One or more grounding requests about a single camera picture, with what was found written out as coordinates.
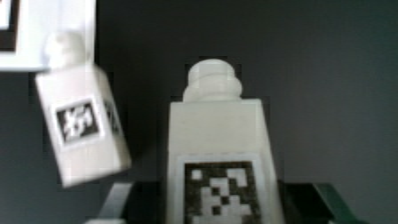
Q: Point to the white marker base plate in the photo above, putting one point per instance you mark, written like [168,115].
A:
[30,19]

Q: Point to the white leg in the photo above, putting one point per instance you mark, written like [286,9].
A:
[79,113]
[222,190]

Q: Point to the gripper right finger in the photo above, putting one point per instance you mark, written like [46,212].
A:
[341,214]

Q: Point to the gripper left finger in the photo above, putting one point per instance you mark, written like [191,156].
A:
[110,212]

